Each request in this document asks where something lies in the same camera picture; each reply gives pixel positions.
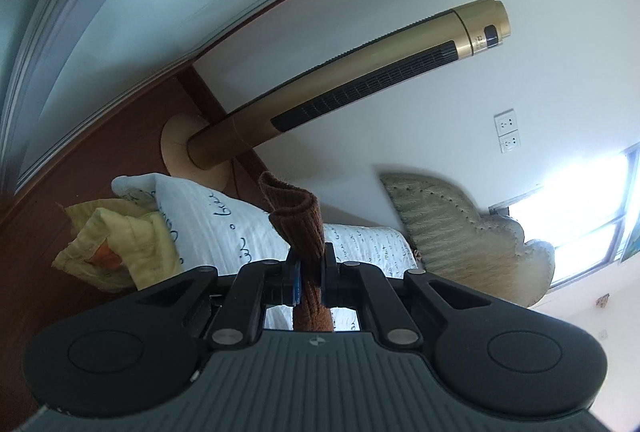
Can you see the yellow cloth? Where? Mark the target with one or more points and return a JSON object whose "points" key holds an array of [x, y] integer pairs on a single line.
{"points": [[130, 242]]}

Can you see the white wall socket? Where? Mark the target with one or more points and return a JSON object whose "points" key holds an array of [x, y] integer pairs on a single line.
{"points": [[505, 122], [510, 143]]}

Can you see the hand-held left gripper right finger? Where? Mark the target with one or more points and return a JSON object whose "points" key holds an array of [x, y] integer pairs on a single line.
{"points": [[326, 274]]}

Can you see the brown knit sweater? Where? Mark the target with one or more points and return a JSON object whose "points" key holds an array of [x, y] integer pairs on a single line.
{"points": [[300, 222]]}

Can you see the green padded headboard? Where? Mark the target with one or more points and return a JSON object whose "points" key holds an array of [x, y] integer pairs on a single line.
{"points": [[450, 227]]}

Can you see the gold tower fan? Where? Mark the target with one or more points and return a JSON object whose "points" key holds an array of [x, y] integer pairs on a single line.
{"points": [[350, 87]]}

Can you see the window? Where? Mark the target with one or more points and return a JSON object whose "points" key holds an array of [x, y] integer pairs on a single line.
{"points": [[570, 212]]}

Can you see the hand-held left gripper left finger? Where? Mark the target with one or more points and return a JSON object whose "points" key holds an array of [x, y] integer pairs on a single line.
{"points": [[296, 284]]}

